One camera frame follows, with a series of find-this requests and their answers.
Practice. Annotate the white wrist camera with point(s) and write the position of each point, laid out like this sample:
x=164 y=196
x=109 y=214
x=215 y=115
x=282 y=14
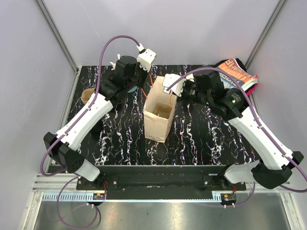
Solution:
x=173 y=83
x=145 y=58

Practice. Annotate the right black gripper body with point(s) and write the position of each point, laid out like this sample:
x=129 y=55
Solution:
x=189 y=94

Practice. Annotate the right aluminium corner post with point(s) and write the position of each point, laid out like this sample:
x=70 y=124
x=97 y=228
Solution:
x=266 y=30

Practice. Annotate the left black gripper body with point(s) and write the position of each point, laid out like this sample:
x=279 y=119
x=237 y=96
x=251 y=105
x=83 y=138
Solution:
x=139 y=79

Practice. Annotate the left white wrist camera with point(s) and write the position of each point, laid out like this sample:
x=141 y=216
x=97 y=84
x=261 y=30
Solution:
x=145 y=58

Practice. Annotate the aluminium corner post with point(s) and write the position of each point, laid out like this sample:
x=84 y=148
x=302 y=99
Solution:
x=54 y=30
x=266 y=30

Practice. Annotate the brown paper takeout bag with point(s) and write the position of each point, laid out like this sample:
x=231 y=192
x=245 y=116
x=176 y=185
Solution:
x=155 y=127

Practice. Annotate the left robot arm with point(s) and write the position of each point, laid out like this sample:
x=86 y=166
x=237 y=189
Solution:
x=62 y=146

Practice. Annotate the cardboard cup carrier stack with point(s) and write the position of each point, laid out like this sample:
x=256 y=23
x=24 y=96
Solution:
x=86 y=95

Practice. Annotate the left aluminium corner post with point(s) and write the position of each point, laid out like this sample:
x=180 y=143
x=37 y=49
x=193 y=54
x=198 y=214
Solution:
x=54 y=30

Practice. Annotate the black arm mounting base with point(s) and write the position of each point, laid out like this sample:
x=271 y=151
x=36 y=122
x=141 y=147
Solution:
x=206 y=177

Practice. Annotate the aluminium frame rail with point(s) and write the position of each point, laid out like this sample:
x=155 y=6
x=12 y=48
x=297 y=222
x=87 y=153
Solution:
x=135 y=187

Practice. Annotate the single cardboard cup carrier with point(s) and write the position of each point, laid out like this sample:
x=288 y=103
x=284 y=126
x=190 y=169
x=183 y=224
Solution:
x=162 y=110

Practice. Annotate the blue cup with stirrers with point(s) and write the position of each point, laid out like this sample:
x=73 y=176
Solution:
x=133 y=89

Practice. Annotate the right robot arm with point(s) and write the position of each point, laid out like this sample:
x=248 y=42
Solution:
x=274 y=168

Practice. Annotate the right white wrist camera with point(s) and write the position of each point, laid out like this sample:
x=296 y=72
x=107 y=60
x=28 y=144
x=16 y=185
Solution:
x=173 y=83

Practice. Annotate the stack of black lids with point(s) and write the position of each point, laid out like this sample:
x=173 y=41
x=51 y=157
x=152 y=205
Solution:
x=97 y=128

